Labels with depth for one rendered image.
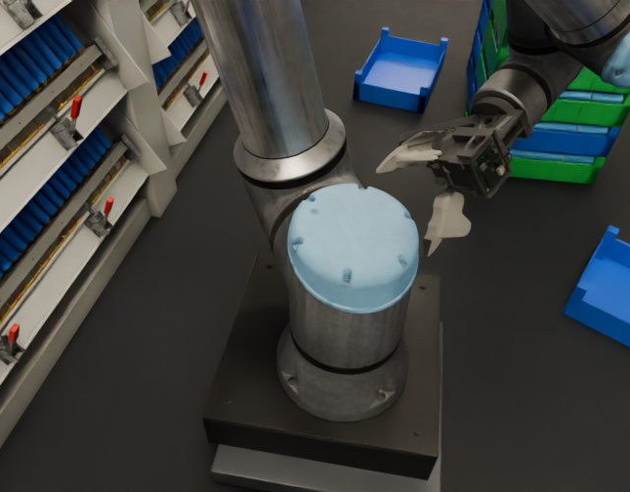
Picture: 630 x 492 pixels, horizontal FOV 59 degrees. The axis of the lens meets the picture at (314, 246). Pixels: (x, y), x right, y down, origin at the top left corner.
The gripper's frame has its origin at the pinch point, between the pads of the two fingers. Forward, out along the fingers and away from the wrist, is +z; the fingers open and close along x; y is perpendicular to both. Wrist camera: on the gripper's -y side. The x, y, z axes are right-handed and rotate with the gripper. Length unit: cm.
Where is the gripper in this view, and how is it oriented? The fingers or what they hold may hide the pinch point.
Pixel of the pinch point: (398, 217)
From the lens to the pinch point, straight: 72.4
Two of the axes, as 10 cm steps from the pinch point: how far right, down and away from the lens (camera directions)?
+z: -6.5, 7.0, -2.8
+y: 5.7, 2.1, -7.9
